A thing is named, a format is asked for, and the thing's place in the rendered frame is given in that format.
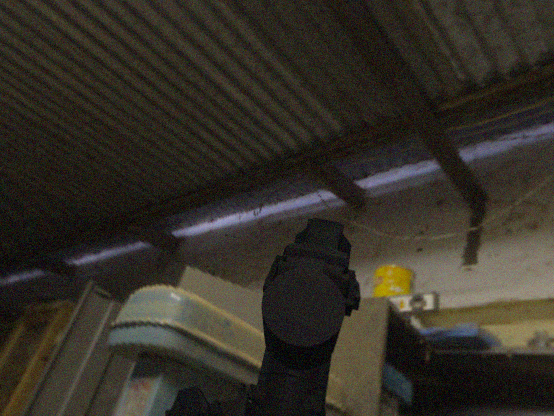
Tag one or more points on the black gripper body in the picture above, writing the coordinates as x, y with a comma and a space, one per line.
280, 395

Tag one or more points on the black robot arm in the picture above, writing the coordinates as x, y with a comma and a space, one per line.
306, 294

